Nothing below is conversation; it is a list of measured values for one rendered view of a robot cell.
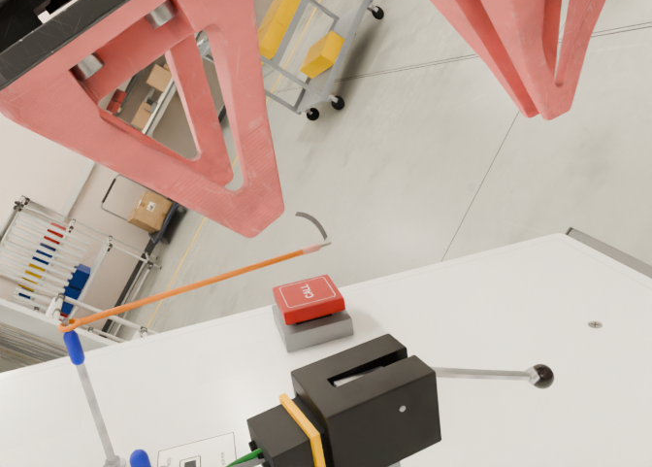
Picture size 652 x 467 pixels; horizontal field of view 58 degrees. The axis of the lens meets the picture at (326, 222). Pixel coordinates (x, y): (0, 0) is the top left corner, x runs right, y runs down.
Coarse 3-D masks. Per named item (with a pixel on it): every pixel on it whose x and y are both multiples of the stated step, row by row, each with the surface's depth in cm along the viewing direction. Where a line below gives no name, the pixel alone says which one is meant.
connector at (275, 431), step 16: (256, 416) 27; (272, 416) 27; (288, 416) 27; (256, 432) 26; (272, 432) 26; (288, 432) 26; (304, 432) 26; (320, 432) 26; (256, 448) 27; (272, 448) 25; (288, 448) 25; (304, 448) 25; (272, 464) 25; (288, 464) 25; (304, 464) 25
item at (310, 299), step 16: (288, 288) 49; (304, 288) 49; (320, 288) 48; (336, 288) 48; (288, 304) 47; (304, 304) 46; (320, 304) 46; (336, 304) 46; (288, 320) 46; (304, 320) 47
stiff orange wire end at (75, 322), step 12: (300, 252) 38; (252, 264) 37; (264, 264) 37; (216, 276) 36; (228, 276) 37; (180, 288) 36; (192, 288) 36; (144, 300) 35; (156, 300) 35; (108, 312) 34; (120, 312) 34; (60, 324) 33; (72, 324) 33
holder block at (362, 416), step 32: (352, 352) 29; (384, 352) 29; (320, 384) 27; (352, 384) 27; (384, 384) 26; (416, 384) 26; (320, 416) 25; (352, 416) 25; (384, 416) 26; (416, 416) 27; (352, 448) 26; (384, 448) 27; (416, 448) 28
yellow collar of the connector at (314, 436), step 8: (280, 400) 28; (288, 400) 27; (288, 408) 27; (296, 408) 27; (296, 416) 26; (304, 416) 26; (304, 424) 26; (312, 432) 25; (312, 440) 25; (320, 440) 25; (312, 448) 25; (320, 448) 25; (320, 456) 25; (320, 464) 26
